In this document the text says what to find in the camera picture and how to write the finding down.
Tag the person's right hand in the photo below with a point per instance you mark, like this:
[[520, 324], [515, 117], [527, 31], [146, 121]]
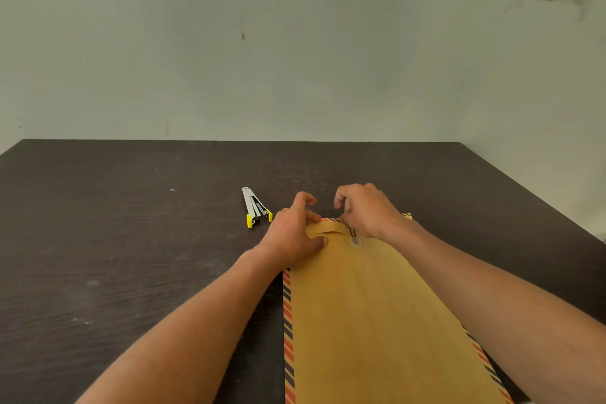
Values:
[[367, 212]]

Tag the person's left hand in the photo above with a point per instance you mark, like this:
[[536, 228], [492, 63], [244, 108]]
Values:
[[289, 240]]

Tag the grey stapler with yellow ends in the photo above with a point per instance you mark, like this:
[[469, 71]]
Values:
[[255, 207]]

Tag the brown envelope with striped border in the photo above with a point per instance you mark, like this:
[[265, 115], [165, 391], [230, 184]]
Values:
[[369, 323]]

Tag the person's left forearm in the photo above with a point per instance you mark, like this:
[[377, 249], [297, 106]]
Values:
[[189, 337]]

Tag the person's right forearm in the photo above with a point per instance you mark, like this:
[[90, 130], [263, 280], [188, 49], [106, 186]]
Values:
[[511, 304]]

